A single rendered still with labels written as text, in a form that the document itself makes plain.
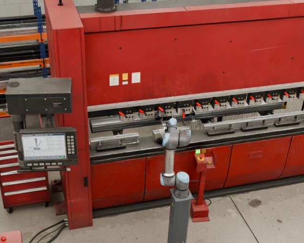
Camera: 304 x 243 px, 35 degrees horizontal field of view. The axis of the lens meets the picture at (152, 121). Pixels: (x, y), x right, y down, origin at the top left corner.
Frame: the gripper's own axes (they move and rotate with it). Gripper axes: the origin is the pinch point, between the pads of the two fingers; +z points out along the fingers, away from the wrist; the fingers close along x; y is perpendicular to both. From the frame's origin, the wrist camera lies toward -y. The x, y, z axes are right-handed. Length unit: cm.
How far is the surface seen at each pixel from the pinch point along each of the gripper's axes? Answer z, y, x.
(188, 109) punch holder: -11.4, 21.2, -20.1
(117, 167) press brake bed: 15, -32, 53
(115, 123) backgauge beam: 18, 16, 54
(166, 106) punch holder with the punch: -18.9, 22.4, 3.1
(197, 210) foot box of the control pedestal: 52, -76, -34
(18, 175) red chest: 30, -34, 156
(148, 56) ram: -65, 57, 23
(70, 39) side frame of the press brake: -112, 52, 91
